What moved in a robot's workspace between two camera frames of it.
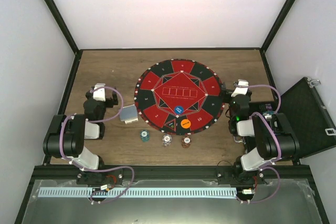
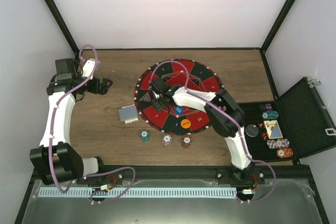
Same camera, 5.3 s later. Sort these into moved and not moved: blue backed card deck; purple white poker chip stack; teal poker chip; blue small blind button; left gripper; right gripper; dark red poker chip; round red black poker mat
Moved: right gripper; left gripper
Not moved: dark red poker chip; blue small blind button; purple white poker chip stack; blue backed card deck; teal poker chip; round red black poker mat
